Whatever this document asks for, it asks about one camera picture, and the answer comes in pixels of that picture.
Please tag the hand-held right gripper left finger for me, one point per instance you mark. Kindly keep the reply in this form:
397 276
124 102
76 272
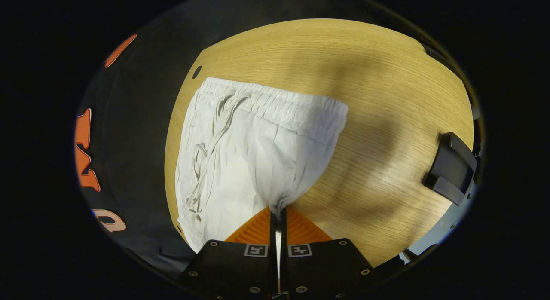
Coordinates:
240 265

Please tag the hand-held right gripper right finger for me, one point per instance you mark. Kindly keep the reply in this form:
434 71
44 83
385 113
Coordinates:
322 265

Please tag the black backdrop cloth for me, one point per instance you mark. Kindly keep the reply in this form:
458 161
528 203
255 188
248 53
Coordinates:
142 141

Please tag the black plastic object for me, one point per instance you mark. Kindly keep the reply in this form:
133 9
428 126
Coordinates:
449 166

